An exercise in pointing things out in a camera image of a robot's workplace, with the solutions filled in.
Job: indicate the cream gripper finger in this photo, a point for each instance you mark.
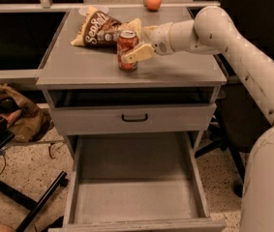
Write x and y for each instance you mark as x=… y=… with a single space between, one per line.
x=148 y=30
x=141 y=52

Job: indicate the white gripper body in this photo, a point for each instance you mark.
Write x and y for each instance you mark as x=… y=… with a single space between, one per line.
x=160 y=38

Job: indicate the red coke can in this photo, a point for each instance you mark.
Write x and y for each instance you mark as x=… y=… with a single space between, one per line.
x=126 y=41

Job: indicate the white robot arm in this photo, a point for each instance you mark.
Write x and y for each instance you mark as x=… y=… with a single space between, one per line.
x=212 y=32

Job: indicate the closed grey drawer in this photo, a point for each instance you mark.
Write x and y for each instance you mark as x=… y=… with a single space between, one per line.
x=107 y=120

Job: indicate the grey drawer cabinet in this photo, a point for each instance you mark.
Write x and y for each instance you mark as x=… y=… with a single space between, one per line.
x=89 y=77

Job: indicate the open grey drawer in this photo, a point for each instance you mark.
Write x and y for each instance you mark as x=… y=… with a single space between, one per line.
x=138 y=182

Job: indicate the orange fruit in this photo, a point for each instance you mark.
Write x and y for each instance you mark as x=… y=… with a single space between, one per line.
x=153 y=5

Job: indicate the brown sea salt chip bag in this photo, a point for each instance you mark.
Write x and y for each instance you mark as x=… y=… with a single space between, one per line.
x=100 y=29

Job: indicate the black office chair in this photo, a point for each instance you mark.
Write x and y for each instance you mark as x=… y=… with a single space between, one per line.
x=239 y=121

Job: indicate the black drawer handle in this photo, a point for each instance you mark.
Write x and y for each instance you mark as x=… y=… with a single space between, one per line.
x=134 y=118

